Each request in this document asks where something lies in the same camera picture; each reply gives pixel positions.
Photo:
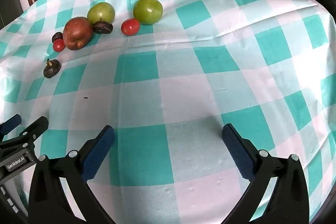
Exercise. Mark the dark water chestnut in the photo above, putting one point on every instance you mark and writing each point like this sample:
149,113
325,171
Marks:
103,28
56,36
51,69

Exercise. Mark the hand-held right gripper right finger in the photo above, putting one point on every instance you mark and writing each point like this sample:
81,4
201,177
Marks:
236,149

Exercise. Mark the small red tomato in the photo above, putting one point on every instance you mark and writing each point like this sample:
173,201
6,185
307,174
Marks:
58,45
130,26

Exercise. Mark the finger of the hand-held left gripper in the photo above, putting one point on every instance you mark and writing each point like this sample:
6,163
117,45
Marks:
11,122
39,125

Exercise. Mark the reddish brown apple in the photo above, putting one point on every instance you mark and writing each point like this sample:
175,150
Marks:
77,33

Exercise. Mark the teal white checked tablecloth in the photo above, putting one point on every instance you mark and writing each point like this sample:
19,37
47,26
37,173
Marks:
183,82

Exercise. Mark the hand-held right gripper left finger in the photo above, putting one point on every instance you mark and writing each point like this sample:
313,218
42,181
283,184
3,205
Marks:
101,149

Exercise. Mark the green tomato with stem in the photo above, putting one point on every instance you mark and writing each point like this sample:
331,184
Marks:
147,11

